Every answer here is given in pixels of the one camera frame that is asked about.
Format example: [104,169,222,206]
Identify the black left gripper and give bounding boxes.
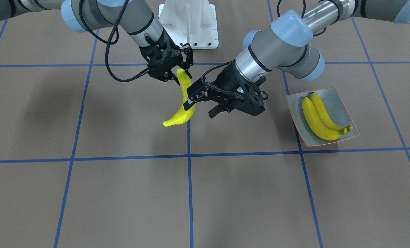
[184,61,269,119]

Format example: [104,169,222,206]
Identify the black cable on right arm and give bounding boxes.
[77,0,157,83]

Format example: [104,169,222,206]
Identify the yellow banana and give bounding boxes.
[302,97,347,141]
[162,69,196,127]
[310,92,353,132]

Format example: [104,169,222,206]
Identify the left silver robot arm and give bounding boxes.
[183,0,410,118]

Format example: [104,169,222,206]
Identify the grey square plate orange rim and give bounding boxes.
[287,87,360,147]

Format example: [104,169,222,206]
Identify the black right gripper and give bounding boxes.
[140,34,194,86]

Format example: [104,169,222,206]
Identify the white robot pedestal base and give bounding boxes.
[158,0,219,49]

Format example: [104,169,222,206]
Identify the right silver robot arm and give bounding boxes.
[0,0,193,84]

